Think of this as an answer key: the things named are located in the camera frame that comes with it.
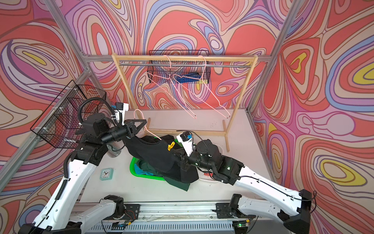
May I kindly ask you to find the wooden clothes rack frame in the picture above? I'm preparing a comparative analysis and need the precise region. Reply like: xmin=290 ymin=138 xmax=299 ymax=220
xmin=112 ymin=54 xmax=259 ymax=152

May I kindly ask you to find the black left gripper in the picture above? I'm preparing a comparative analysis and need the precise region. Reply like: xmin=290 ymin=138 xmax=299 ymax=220
xmin=99 ymin=119 xmax=147 ymax=147

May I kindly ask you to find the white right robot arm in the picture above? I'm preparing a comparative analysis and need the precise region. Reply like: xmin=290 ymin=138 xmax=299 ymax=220
xmin=177 ymin=136 xmax=317 ymax=234

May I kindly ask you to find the white plastic tray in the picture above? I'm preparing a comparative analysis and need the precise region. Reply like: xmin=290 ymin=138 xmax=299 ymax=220
xmin=198 ymin=171 xmax=222 ymax=183

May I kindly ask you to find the metal rail base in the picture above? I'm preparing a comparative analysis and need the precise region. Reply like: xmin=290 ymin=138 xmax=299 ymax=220
xmin=70 ymin=200 xmax=299 ymax=234

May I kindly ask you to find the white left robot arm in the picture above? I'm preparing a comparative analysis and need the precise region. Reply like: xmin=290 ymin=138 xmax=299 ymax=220
xmin=19 ymin=97 xmax=147 ymax=234

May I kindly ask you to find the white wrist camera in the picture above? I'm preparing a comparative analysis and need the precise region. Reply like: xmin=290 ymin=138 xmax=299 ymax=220
xmin=176 ymin=131 xmax=194 ymax=157
xmin=113 ymin=102 xmax=129 ymax=125

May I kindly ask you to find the blue stapler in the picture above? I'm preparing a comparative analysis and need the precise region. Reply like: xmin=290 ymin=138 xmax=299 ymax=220
xmin=175 ymin=72 xmax=201 ymax=83

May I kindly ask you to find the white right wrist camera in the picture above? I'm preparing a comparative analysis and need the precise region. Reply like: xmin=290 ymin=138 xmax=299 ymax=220
xmin=176 ymin=131 xmax=194 ymax=157

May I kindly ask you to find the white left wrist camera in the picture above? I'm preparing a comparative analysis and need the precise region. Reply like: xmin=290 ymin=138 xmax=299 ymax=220
xmin=113 ymin=102 xmax=129 ymax=125

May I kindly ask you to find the black t-shirt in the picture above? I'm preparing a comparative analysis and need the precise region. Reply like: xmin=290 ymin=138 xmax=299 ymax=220
xmin=123 ymin=135 xmax=199 ymax=184

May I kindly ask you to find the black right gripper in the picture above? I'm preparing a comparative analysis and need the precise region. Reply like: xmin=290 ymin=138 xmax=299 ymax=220
xmin=171 ymin=145 xmax=215 ymax=172

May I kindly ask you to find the black wire basket left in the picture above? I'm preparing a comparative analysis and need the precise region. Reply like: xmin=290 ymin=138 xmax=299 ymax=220
xmin=30 ymin=81 xmax=107 ymax=149

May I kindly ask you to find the black wire basket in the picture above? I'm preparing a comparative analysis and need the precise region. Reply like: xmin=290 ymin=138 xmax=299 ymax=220
xmin=30 ymin=81 xmax=107 ymax=149
xmin=147 ymin=49 xmax=211 ymax=84

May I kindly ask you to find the yellow clothespin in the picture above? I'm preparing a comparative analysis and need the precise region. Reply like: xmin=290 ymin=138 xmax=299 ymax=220
xmin=168 ymin=141 xmax=175 ymax=151

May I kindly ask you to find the black wire basket back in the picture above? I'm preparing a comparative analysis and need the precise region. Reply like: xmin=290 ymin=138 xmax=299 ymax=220
xmin=147 ymin=49 xmax=211 ymax=84

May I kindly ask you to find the dark green t-shirt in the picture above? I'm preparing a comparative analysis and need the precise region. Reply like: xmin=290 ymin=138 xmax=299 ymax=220
xmin=137 ymin=160 xmax=190 ymax=191

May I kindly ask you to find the small green clock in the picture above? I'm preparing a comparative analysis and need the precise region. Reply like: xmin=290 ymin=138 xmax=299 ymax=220
xmin=99 ymin=168 xmax=114 ymax=181

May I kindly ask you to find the green perforated plastic basket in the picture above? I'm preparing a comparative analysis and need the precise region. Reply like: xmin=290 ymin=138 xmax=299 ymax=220
xmin=129 ymin=157 xmax=164 ymax=181

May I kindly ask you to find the teal t-shirt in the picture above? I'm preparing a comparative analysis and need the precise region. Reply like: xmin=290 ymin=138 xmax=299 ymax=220
xmin=134 ymin=164 xmax=154 ymax=176

